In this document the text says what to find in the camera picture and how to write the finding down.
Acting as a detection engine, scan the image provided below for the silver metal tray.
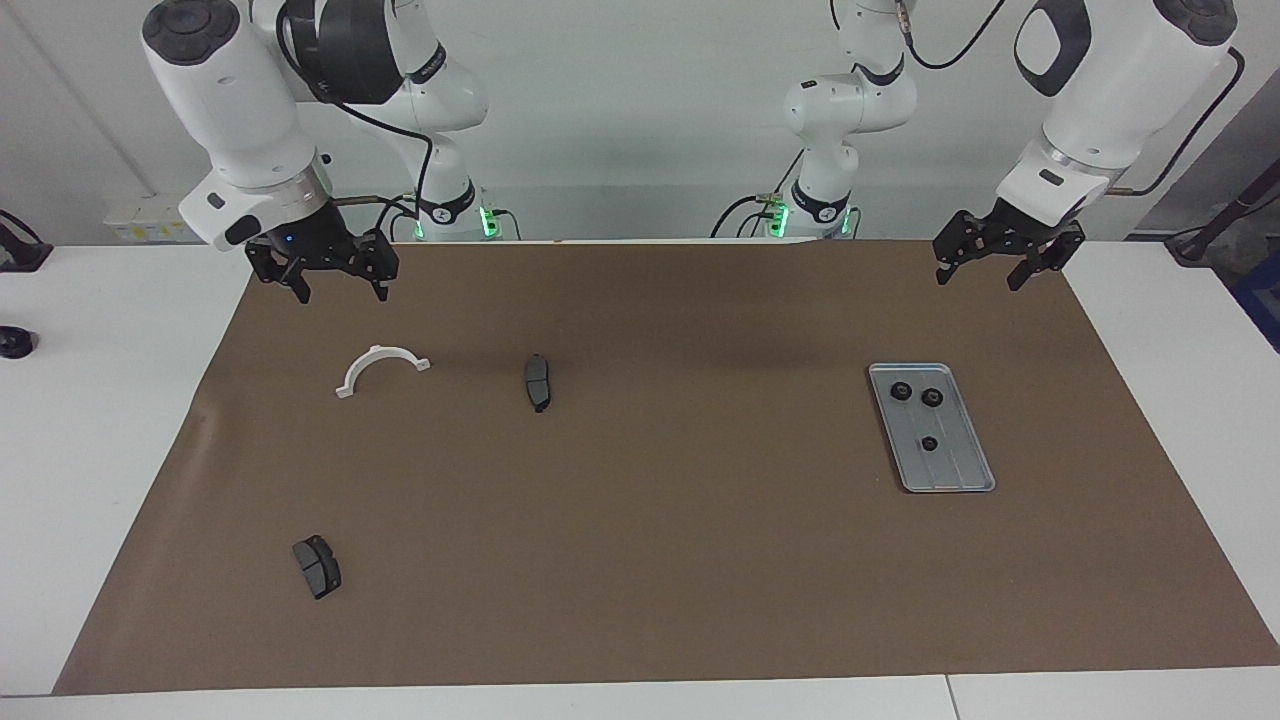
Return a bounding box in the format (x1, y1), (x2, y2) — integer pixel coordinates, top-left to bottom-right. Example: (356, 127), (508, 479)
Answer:
(868, 362), (997, 495)

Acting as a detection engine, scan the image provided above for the black stand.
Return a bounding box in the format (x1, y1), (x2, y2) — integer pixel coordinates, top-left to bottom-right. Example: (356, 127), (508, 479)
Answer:
(1165, 160), (1280, 266)

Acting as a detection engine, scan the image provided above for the blue box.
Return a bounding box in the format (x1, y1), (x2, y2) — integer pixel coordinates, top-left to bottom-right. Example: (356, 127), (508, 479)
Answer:
(1235, 250), (1280, 351)

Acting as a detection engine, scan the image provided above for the wide grey brake pad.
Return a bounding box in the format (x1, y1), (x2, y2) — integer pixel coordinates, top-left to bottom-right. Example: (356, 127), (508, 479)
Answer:
(292, 535), (343, 601)

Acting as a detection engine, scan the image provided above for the black table clamp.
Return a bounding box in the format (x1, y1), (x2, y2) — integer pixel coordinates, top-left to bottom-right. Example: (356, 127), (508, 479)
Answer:
(0, 210), (54, 273)

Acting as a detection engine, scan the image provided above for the brown table mat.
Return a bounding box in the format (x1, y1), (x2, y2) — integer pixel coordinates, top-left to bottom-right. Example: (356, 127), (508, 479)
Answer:
(52, 238), (1280, 696)

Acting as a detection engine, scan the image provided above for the white semicircular plastic bracket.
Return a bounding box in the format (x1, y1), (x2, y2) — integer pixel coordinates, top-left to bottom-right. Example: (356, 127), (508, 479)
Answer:
(335, 344), (432, 400)

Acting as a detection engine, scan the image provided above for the black right base cable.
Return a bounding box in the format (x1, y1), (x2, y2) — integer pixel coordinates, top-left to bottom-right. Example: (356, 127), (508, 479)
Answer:
(372, 195), (416, 243)

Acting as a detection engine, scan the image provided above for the black base cable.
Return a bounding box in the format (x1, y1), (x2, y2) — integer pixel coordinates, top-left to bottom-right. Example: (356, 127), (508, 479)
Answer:
(372, 195), (416, 243)
(710, 148), (806, 239)

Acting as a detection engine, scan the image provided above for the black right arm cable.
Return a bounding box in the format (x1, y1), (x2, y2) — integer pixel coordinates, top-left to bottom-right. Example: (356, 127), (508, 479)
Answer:
(275, 0), (436, 226)

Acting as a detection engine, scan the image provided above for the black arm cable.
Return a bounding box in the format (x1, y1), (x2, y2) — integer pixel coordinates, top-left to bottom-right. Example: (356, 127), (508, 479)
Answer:
(893, 0), (1246, 196)
(275, 0), (436, 226)

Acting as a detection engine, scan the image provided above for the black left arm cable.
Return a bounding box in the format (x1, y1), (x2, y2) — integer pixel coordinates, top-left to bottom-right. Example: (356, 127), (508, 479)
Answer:
(893, 0), (1246, 196)

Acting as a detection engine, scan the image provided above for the black left base cable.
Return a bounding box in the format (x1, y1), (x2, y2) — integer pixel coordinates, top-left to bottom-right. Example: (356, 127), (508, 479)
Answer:
(710, 148), (806, 239)

